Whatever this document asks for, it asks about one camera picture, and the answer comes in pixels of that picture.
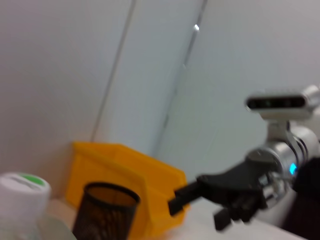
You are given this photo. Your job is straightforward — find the clear water bottle green label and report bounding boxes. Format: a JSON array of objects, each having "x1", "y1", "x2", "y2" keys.
[{"x1": 0, "y1": 171, "x2": 77, "y2": 240}]

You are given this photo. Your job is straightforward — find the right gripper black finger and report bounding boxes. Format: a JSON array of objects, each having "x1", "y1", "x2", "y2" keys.
[
  {"x1": 167, "y1": 181, "x2": 204, "y2": 216},
  {"x1": 213, "y1": 206, "x2": 235, "y2": 232}
]

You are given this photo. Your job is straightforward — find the black mesh pen cup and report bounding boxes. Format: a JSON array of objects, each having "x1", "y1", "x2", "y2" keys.
[{"x1": 71, "y1": 182, "x2": 141, "y2": 240}]

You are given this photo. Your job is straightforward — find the black clothed person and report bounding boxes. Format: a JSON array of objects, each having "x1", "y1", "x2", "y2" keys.
[{"x1": 279, "y1": 157, "x2": 320, "y2": 240}]

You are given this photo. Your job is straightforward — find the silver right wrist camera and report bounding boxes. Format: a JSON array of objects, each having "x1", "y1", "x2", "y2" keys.
[{"x1": 244, "y1": 87, "x2": 313, "y2": 141}]

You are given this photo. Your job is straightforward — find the yellow plastic storage bin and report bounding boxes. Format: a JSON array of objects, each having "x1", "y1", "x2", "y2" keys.
[{"x1": 66, "y1": 141, "x2": 191, "y2": 237}]

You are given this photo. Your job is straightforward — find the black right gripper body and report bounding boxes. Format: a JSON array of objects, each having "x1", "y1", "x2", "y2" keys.
[{"x1": 197, "y1": 159, "x2": 270, "y2": 222}]

